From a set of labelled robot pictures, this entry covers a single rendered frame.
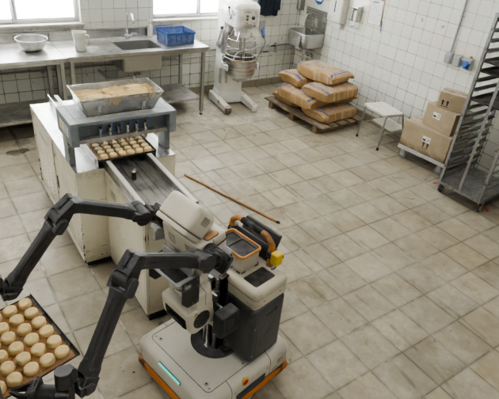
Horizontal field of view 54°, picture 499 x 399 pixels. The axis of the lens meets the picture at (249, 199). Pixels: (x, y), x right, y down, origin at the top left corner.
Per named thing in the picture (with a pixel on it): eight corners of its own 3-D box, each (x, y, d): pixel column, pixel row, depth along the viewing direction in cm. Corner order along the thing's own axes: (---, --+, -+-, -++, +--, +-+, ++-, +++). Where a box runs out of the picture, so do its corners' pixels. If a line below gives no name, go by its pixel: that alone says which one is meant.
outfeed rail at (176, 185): (88, 97, 428) (88, 90, 424) (92, 97, 430) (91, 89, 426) (193, 211, 290) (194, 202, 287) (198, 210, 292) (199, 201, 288)
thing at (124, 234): (110, 264, 370) (102, 160, 323) (152, 252, 387) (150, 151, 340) (146, 325, 322) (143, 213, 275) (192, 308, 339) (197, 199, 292)
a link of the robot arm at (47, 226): (72, 222, 196) (62, 207, 202) (60, 220, 191) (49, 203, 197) (17, 303, 202) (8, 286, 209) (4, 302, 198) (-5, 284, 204)
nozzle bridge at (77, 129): (60, 152, 338) (55, 106, 320) (157, 136, 375) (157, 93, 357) (74, 173, 315) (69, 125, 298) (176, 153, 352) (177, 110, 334)
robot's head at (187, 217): (189, 199, 228) (172, 186, 216) (219, 220, 216) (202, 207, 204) (171, 224, 227) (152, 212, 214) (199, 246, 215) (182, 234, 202)
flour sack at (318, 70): (292, 73, 652) (294, 60, 643) (314, 69, 676) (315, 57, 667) (332, 89, 607) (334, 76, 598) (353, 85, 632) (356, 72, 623)
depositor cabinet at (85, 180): (43, 191, 447) (29, 104, 403) (118, 176, 483) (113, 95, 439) (85, 272, 360) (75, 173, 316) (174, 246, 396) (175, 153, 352)
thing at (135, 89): (70, 96, 319) (69, 88, 316) (146, 88, 347) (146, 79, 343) (82, 112, 301) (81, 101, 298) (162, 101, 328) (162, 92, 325)
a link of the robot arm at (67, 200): (68, 202, 189) (58, 188, 194) (54, 229, 193) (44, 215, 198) (155, 213, 224) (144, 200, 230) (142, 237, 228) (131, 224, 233)
